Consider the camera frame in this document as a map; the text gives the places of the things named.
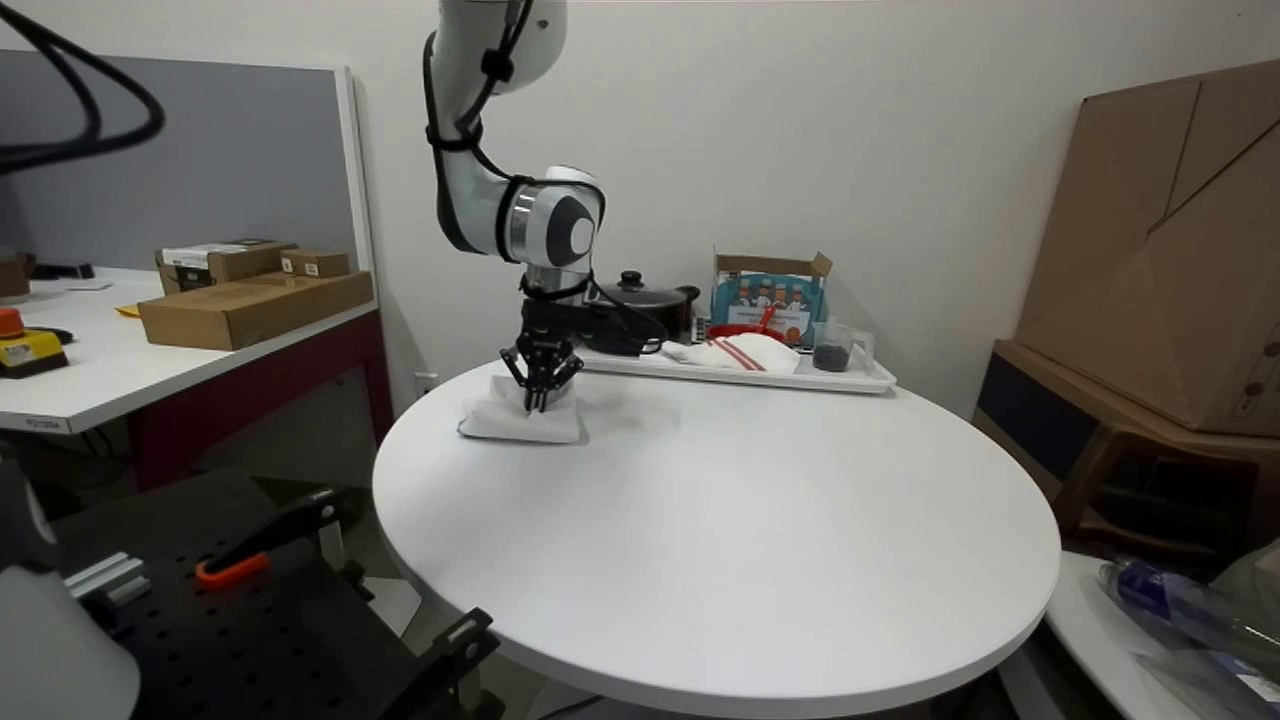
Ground orange handled black clamp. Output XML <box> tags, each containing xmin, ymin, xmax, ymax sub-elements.
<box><xmin>192</xmin><ymin>487</ymin><xmax>369</xmax><ymax>592</ymax></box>

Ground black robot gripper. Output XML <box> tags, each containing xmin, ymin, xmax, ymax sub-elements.
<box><xmin>499</xmin><ymin>288</ymin><xmax>672</xmax><ymax>416</ymax></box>

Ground white red striped towel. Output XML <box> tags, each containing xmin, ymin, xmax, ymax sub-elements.
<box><xmin>659</xmin><ymin>333</ymin><xmax>800</xmax><ymax>374</ymax></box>

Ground black clamp at table edge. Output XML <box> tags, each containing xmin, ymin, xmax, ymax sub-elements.
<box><xmin>381</xmin><ymin>609</ymin><xmax>499</xmax><ymax>720</ymax></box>

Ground blue printed carton box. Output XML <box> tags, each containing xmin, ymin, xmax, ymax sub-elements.
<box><xmin>709</xmin><ymin>251</ymin><xmax>833</xmax><ymax>349</ymax></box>

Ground black perforated mounting board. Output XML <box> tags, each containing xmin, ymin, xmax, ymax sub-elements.
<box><xmin>49</xmin><ymin>468</ymin><xmax>509</xmax><ymax>720</ymax></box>

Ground grey partition panel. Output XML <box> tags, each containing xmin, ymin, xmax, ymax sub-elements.
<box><xmin>0</xmin><ymin>54</ymin><xmax>369</xmax><ymax>266</ymax></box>

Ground black hose upper left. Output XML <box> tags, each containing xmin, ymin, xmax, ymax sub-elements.
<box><xmin>0</xmin><ymin>0</ymin><xmax>168</xmax><ymax>175</ymax></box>

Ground plastic wrapped items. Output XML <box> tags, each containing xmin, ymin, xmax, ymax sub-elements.
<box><xmin>1106</xmin><ymin>539</ymin><xmax>1280</xmax><ymax>720</ymax></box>

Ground white round object foreground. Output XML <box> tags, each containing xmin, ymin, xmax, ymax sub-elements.
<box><xmin>0</xmin><ymin>453</ymin><xmax>145</xmax><ymax>720</ymax></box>

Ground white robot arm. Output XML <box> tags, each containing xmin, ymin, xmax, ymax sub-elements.
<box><xmin>422</xmin><ymin>0</ymin><xmax>607</xmax><ymax>412</ymax></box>

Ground small open cardboard box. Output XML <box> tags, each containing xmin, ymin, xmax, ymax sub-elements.
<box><xmin>157</xmin><ymin>238</ymin><xmax>285</xmax><ymax>294</ymax></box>

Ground yellow black device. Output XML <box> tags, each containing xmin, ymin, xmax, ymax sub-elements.
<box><xmin>0</xmin><ymin>308</ymin><xmax>70</xmax><ymax>381</ymax></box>

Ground large cardboard box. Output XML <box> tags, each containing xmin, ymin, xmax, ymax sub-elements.
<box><xmin>1015</xmin><ymin>59</ymin><xmax>1280</xmax><ymax>435</ymax></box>

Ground black cooking pot with lid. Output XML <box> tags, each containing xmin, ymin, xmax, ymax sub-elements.
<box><xmin>590</xmin><ymin>273</ymin><xmax>701</xmax><ymax>357</ymax></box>

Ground white serving tray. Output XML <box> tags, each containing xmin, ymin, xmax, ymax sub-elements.
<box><xmin>586</xmin><ymin>333</ymin><xmax>896</xmax><ymax>395</ymax></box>

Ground white side desk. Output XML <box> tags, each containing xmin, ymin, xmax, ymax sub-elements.
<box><xmin>0</xmin><ymin>266</ymin><xmax>393</xmax><ymax>487</ymax></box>

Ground small dark cup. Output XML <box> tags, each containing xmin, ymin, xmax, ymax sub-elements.
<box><xmin>813</xmin><ymin>345</ymin><xmax>854</xmax><ymax>370</ymax></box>

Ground flat cardboard box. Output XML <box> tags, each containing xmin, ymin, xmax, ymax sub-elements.
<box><xmin>139</xmin><ymin>273</ymin><xmax>373</xmax><ymax>353</ymax></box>

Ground white cloth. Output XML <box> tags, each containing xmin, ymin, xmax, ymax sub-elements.
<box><xmin>455</xmin><ymin>374</ymin><xmax>586</xmax><ymax>443</ymax></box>

